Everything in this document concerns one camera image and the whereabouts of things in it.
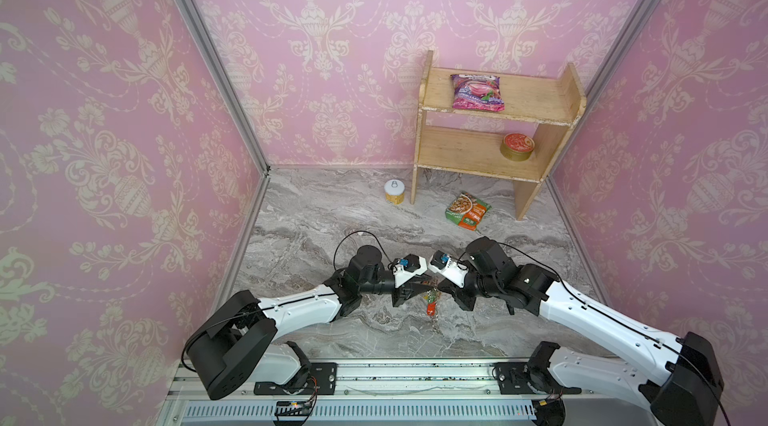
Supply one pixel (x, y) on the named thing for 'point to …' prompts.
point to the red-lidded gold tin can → (516, 147)
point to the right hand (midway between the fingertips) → (442, 284)
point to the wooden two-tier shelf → (508, 127)
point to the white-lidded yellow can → (394, 191)
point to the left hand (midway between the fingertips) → (429, 285)
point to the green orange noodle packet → (466, 211)
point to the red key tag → (431, 309)
